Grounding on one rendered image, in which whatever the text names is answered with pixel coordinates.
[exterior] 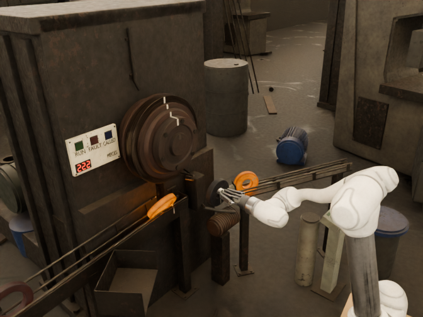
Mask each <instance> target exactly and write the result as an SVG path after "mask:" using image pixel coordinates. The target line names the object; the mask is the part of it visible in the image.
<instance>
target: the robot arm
mask: <svg viewBox="0 0 423 317"><path fill-rule="evenodd" d="M398 182H399V180H398V175H397V173H396V172H395V170H394V169H393V168H390V167H386V166H376V167H370V168H368V169H364V170H360V171H359V172H355V173H354V174H352V175H349V176H347V177H345V178H343V179H342V180H340V181H339V182H336V183H335V184H333V185H331V186H329V187H327V188H325V189H299V190H297V189H296V188H294V187H285V188H283V189H281V190H280V191H278V192H277V193H276V194H275V195H274V196H273V197H272V198H271V199H269V200H266V201H262V200H260V199H257V198H255V197H249V196H247V195H245V192H241V191H236V190H234V189H229V188H227V189H222V188H220V189H219V190H218V191H217V193H218V194H219V195H220V198H221V199H223V200H224V201H225V202H226V203H227V204H228V205H229V206H231V205H232V204H234V205H237V206H239V208H240V209H243V210H244V211H245V212H246V213H247V214H250V215H252V216H253V217H255V218H257V219H258V220H259V221H261V222H262V223H264V224H266V225H269V226H272V227H275V228H282V227H284V226H285V225H286V224H287V222H288V219H289V216H288V213H287V212H290V211H291V210H293V209H295V208H297V207H299V206H300V205H301V202H302V201H304V200H309V201H313V202H316V203H331V205H330V215H331V218H332V220H333V222H334V223H335V224H336V225H337V226H338V227H339V228H340V229H341V231H342V232H343V233H344V234H345V240H346V250H347V260H348V266H349V276H350V282H351V292H352V303H353V306H352V307H351V308H350V309H349V311H348V313H347V317H406V314H407V308H408V301H407V297H406V294H405V291H404V290H403V289H402V288H401V287H400V286H399V285H398V284H397V283H395V282H393V281H387V280H385V281H378V269H377V261H376V248H375V234H374V232H375V230H376V229H377V226H378V217H379V213H380V203H381V201H382V200H383V198H384V197H385V196H386V195H387V193H388V192H391V191H393V190H394V188H396V187H397V185H398Z"/></svg>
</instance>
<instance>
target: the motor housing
mask: <svg viewBox="0 0 423 317"><path fill-rule="evenodd" d="M223 209H225V210H235V211H236V212H237V213H236V214H230V213H219V212H218V213H217V214H215V215H213V216H212V217H211V218H209V219H208V221H207V222H206V226H207V229H208V231H209V232H210V243H211V279H212V280H213V281H215V282H216V283H218V284H220V285H221V286H224V285H225V284H226V283H227V282H228V281H229V280H230V232H229V231H228V230H229V229H231V228H232V227H233V226H235V225H236V224H237V223H238V222H239V221H240V212H239V210H238V209H237V208H236V207H234V206H226V207H225V208H223Z"/></svg>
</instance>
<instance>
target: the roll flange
mask: <svg viewBox="0 0 423 317"><path fill-rule="evenodd" d="M161 95H166V96H168V95H171V94H167V93H157V94H153V95H151V96H149V97H147V98H143V99H141V100H139V101H137V102H136V103H135V104H134V105H133V106H131V107H130V109H129V110H128V111H127V112H126V114H125V115H124V117H123V119H122V121H121V124H120V128H119V131H118V146H119V151H120V155H121V157H122V158H123V160H124V161H125V163H126V165H127V167H128V169H129V170H130V172H131V173H133V174H134V175H135V176H137V177H139V178H141V177H140V176H139V175H138V174H136V173H135V172H134V171H133V170H132V168H131V167H130V166H129V164H128V161H127V158H126V154H125V137H126V133H127V129H128V126H129V123H130V121H131V119H132V117H133V115H134V114H135V112H136V111H137V110H138V108H139V107H141V105H143V103H144V102H146V101H148V100H149V99H151V98H153V97H156V96H161ZM141 179H142V178H141Z"/></svg>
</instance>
